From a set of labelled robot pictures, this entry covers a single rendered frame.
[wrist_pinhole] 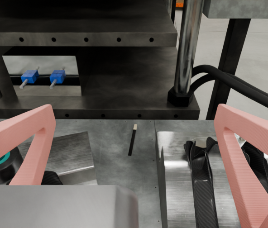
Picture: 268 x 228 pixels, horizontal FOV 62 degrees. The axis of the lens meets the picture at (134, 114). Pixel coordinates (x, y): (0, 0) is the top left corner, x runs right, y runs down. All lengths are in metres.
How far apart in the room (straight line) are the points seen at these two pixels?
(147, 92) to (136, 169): 0.43
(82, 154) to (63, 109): 0.40
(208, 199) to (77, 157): 0.28
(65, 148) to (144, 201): 0.22
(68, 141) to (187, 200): 0.29
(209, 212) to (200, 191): 0.04
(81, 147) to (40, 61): 0.48
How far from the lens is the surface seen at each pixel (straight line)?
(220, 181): 0.47
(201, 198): 0.46
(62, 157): 0.52
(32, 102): 0.98
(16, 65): 0.97
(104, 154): 0.66
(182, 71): 0.82
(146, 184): 0.59
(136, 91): 0.96
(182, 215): 0.45
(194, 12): 0.76
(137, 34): 0.83
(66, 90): 0.95
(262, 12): 0.97
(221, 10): 0.92
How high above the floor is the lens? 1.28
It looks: 37 degrees down
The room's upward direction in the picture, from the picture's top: straight up
